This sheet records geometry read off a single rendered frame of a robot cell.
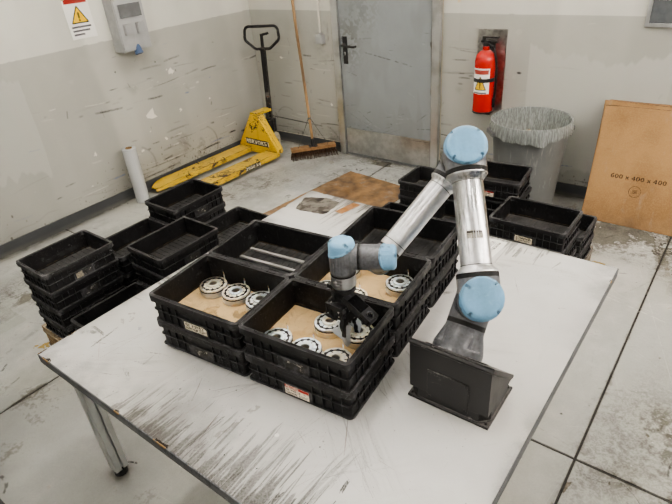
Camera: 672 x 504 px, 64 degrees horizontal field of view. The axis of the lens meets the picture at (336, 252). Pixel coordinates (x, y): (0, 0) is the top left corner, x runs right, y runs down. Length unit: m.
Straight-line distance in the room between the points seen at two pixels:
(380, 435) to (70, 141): 3.82
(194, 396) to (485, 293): 0.97
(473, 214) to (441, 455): 0.66
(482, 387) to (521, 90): 3.26
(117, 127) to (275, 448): 3.84
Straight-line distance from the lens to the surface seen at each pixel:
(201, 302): 2.02
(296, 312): 1.87
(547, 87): 4.46
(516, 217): 3.18
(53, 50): 4.77
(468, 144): 1.53
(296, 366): 1.64
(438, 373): 1.61
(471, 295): 1.45
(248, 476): 1.60
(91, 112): 4.92
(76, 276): 3.10
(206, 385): 1.87
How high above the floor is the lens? 1.95
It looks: 31 degrees down
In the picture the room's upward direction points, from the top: 5 degrees counter-clockwise
